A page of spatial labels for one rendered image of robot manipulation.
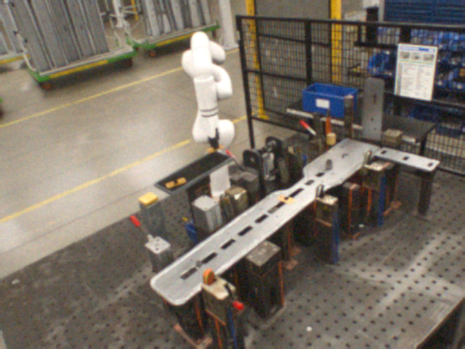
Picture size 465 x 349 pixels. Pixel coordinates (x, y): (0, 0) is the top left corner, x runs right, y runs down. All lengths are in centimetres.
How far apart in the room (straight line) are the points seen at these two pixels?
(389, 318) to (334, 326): 22
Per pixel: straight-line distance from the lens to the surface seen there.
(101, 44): 888
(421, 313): 184
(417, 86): 249
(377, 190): 206
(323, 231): 188
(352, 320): 177
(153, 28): 945
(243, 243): 166
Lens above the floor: 207
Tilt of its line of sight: 31 degrees down
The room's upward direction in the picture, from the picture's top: 8 degrees counter-clockwise
